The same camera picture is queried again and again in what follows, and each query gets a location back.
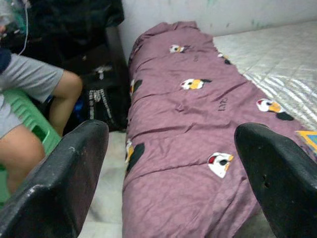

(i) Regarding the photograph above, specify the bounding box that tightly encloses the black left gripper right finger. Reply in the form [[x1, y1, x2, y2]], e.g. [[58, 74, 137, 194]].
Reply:
[[234, 122, 317, 238]]

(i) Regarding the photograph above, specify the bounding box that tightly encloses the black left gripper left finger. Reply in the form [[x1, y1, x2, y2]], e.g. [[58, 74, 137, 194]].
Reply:
[[0, 120, 110, 238]]

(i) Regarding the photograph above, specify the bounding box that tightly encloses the yellow blue children's board book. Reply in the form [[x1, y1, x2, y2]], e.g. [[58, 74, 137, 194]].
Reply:
[[296, 130, 317, 156]]

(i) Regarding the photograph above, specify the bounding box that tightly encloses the purple cartoon-print blanket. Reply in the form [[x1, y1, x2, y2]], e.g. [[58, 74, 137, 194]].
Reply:
[[122, 21, 317, 238]]

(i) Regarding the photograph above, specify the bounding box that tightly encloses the green plastic stool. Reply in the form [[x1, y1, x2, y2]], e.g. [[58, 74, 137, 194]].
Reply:
[[0, 88, 62, 206]]

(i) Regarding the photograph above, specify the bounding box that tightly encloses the black bag white lettering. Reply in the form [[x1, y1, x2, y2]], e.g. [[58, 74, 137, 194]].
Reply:
[[83, 88, 131, 132]]

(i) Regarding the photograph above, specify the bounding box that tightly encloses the person in grey shorts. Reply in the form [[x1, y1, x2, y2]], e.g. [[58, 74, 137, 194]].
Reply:
[[0, 48, 84, 196]]

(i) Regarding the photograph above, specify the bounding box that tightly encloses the white quilted patterned mattress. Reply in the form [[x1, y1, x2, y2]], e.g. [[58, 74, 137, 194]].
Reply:
[[212, 21, 317, 132]]

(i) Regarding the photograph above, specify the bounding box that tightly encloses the black garment pile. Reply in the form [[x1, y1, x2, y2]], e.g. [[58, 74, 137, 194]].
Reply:
[[27, 0, 124, 54]]

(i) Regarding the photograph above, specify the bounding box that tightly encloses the thin white cable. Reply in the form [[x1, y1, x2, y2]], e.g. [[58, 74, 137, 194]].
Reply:
[[18, 0, 29, 57]]

